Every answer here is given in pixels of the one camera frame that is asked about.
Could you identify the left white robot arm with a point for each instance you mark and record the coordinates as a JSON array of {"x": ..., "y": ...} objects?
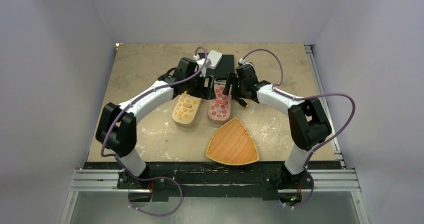
[{"x": 117, "y": 127}]

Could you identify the beige lunch box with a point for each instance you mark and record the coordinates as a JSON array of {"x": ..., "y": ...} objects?
[{"x": 185, "y": 120}]

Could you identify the aluminium rail right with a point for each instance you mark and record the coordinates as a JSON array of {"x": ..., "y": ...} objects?
[{"x": 334, "y": 143}]

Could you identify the beige lunch box lid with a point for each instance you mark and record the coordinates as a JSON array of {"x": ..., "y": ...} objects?
[{"x": 187, "y": 104}]

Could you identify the black table front frame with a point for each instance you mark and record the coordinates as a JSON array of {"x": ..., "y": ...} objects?
[{"x": 266, "y": 180}]

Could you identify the pink lunch box lid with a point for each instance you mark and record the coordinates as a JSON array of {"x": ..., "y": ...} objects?
[{"x": 222, "y": 103}]

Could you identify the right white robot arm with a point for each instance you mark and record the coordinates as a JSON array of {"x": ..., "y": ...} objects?
[{"x": 308, "y": 123}]

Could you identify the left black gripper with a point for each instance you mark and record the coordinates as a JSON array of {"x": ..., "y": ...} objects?
[{"x": 204, "y": 92}]

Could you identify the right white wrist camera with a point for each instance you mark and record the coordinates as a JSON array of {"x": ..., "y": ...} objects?
[{"x": 242, "y": 62}]

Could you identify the woven bamboo basket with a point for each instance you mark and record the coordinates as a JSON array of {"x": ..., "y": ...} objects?
[{"x": 232, "y": 145}]

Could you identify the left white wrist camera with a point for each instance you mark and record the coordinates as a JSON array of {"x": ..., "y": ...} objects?
[{"x": 203, "y": 64}]

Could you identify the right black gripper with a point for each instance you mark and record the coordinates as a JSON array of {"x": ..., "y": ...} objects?
[{"x": 232, "y": 79}]

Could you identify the pink lunch box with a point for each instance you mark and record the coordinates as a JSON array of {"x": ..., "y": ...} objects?
[{"x": 219, "y": 118}]

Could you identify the white small box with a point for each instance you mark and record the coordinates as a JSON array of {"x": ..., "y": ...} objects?
[{"x": 214, "y": 57}]

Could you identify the yellow black screwdriver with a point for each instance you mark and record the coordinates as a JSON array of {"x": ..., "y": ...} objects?
[{"x": 241, "y": 102}]

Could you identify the black foam block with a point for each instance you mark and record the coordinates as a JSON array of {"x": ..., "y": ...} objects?
[{"x": 221, "y": 70}]

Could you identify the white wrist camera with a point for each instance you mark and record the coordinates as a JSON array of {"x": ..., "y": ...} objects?
[
  {"x": 203, "y": 64},
  {"x": 242, "y": 62}
]

